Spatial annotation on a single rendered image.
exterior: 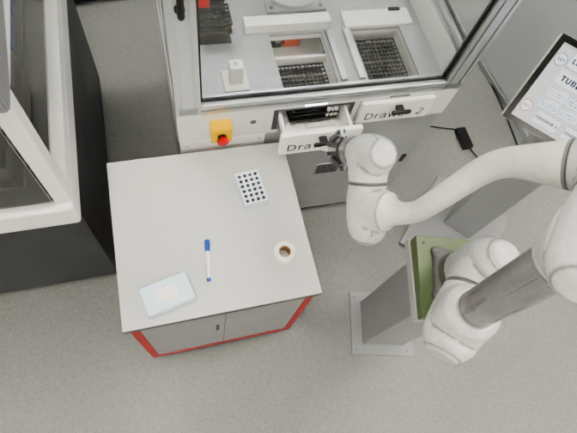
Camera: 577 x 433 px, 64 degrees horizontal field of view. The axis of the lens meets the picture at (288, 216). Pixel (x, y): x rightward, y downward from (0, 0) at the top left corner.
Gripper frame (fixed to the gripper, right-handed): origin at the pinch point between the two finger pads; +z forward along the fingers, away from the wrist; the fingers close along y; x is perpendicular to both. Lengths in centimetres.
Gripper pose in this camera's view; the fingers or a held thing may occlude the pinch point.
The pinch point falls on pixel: (329, 148)
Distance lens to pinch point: 154.7
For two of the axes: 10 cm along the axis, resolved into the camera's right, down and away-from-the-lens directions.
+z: -2.4, -1.8, 9.5
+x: -9.6, 1.5, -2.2
